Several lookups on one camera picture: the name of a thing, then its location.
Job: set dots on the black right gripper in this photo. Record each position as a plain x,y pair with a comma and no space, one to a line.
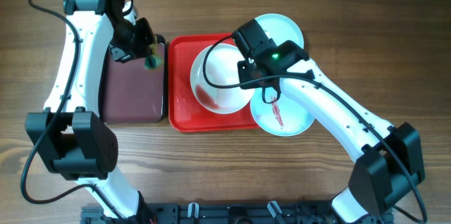
245,68

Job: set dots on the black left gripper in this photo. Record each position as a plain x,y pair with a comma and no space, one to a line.
125,55

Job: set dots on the green yellow sponge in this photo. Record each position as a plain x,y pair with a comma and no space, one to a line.
154,58

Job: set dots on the mint green rimmed plate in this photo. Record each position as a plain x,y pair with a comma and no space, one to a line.
280,28

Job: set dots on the light blue stained plate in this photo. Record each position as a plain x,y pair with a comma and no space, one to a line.
282,117

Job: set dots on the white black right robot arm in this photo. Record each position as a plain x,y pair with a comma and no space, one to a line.
388,160

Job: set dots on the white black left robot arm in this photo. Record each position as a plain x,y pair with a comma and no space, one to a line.
68,134

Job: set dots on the black tray with water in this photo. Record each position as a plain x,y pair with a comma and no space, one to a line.
132,93

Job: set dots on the red plastic tray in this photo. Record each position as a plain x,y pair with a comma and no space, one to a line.
185,113

